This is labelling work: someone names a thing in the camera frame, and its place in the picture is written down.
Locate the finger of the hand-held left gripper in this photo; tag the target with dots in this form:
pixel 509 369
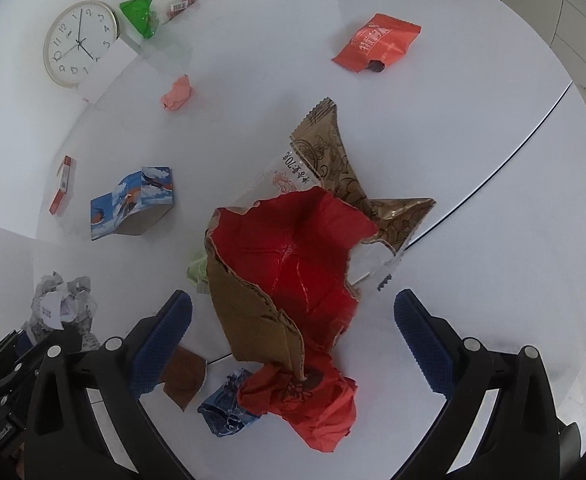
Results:
pixel 3 360

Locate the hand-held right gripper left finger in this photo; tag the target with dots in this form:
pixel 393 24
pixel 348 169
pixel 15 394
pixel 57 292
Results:
pixel 160 342

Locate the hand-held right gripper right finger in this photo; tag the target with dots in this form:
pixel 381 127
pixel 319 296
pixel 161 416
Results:
pixel 423 342

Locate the blue bird-print box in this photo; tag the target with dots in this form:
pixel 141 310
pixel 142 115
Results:
pixel 123 205

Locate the torn red-lined cardboard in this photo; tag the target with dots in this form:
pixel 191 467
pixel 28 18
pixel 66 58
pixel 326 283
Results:
pixel 293 260

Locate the pink paper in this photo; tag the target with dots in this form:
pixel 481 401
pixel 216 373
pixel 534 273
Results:
pixel 177 92

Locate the brown cardboard scrap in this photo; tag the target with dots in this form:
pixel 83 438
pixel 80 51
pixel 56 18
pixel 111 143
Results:
pixel 185 375

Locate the crumpled white printed paper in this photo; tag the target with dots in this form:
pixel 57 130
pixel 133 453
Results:
pixel 58 305

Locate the light green crumpled paper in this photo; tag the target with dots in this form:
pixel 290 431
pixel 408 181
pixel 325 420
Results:
pixel 198 270

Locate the blue crumpled wrapper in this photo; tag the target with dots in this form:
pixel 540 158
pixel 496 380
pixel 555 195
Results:
pixel 223 405

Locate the small red and white box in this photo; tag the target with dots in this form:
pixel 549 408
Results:
pixel 63 185

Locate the brown patterned clear wrapper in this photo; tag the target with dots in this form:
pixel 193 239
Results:
pixel 323 145

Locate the white folded card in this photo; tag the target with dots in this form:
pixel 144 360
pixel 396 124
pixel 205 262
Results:
pixel 108 70

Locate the small dark dried fruit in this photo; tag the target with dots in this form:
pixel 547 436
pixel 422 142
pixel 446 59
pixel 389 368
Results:
pixel 376 66

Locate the orange-red snack packet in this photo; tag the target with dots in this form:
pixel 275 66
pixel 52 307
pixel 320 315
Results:
pixel 373 42

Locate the green plastic wrapper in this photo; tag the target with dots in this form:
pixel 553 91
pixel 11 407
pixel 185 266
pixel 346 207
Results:
pixel 140 17

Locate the clear wrapper with red label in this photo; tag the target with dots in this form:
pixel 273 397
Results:
pixel 180 5

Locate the round white wall clock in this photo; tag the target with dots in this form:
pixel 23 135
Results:
pixel 73 35

